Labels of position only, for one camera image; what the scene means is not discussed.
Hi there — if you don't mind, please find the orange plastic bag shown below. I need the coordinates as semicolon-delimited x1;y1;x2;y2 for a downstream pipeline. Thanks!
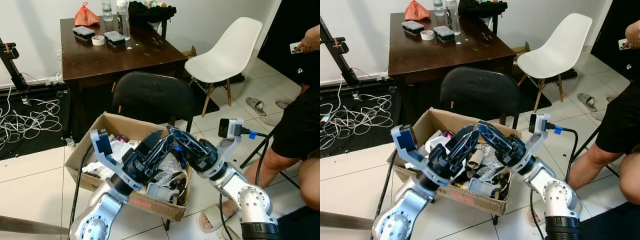
74;2;101;27
404;0;431;22

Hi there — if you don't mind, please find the white cable tangle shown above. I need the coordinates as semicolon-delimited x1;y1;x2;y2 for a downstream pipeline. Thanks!
0;80;63;151
320;77;396;151

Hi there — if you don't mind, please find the white plastic bag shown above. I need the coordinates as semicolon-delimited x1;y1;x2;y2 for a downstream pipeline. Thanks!
82;140;136;181
424;131;468;166

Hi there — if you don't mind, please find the black metal stand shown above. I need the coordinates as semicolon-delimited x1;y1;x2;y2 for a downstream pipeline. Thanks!
320;17;361;87
0;37;30;92

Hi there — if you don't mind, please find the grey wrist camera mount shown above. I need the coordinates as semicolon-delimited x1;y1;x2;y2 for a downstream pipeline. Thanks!
529;113;552;161
218;118;247;168
90;129;132;187
391;125;435;183

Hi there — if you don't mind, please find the clear crumpled plastic wrap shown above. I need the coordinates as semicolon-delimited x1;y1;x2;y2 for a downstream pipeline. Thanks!
155;152;188;183
477;145;506;181

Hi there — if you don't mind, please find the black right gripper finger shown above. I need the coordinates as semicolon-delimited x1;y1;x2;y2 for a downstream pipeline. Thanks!
477;121;516;147
482;134;503;161
166;126;203;151
172;137;193;166

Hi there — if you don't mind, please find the white plastic shell chair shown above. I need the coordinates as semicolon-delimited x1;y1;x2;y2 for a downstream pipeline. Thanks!
516;13;593;113
184;17;263;118

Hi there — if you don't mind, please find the black door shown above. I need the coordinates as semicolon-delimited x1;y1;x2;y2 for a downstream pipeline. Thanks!
590;0;640;66
257;0;321;83

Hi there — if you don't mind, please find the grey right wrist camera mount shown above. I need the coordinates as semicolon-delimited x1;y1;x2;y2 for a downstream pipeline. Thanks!
218;118;247;168
529;113;552;161

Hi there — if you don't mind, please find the flat black case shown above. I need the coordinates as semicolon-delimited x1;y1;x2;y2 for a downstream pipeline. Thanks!
433;25;456;43
104;31;126;48
401;20;425;36
72;26;96;41

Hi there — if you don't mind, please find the dark blue floor mat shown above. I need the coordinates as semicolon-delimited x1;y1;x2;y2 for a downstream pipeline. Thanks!
277;205;321;240
580;200;640;240

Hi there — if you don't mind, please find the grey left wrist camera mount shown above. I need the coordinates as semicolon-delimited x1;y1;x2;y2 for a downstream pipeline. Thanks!
391;125;435;183
90;129;132;187

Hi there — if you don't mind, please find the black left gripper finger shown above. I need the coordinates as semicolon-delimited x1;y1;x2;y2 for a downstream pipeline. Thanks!
446;125;478;153
460;131;482;168
136;129;166;156
152;135;176;171

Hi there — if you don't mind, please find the black floor mat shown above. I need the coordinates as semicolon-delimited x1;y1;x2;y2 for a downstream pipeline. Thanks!
320;75;553;158
0;82;221;161

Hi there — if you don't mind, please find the person in black shorts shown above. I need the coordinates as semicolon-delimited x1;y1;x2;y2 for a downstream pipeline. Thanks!
200;25;321;233
527;20;640;226

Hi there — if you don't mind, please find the brown cardboard tube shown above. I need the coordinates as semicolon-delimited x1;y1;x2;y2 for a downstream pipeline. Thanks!
467;150;488;168

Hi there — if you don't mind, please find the black padded chair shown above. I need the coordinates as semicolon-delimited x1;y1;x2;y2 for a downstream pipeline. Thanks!
111;71;197;232
440;66;522;226

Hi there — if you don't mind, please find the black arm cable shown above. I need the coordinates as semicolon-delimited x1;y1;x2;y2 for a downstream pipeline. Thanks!
219;127;276;240
372;149;399;240
69;144;95;237
529;124;579;240

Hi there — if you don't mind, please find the large cardboard trash box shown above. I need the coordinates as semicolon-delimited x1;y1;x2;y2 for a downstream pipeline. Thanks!
387;107;521;217
64;112;193;222

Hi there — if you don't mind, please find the tall clear water bottle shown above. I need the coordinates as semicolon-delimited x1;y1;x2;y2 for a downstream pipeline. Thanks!
116;0;132;41
445;0;461;36

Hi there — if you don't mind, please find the grey blue flat pack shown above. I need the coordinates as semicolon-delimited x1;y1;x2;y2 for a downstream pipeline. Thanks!
147;182;176;203
467;179;501;198

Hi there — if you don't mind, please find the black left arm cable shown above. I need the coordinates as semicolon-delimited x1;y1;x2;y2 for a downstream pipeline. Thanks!
372;149;399;240
69;144;95;237

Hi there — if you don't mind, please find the black folding stool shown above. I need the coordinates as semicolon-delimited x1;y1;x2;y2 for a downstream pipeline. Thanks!
240;125;301;190
570;125;621;179

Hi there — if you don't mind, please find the person's bare hand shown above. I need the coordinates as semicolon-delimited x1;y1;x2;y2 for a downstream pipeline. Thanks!
294;25;321;53
625;20;640;50

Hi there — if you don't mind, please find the dark brown wooden table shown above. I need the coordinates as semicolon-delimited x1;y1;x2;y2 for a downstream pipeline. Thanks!
60;14;190;141
387;10;517;126

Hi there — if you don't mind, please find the long brown wooden board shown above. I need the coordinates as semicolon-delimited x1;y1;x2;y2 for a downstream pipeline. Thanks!
0;215;70;236
320;211;376;231

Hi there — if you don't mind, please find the black fabric bag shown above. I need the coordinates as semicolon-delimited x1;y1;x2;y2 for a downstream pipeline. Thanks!
457;0;509;21
127;1;177;26

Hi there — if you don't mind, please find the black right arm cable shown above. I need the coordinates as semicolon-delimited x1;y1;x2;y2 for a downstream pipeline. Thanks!
219;127;276;240
529;124;579;240

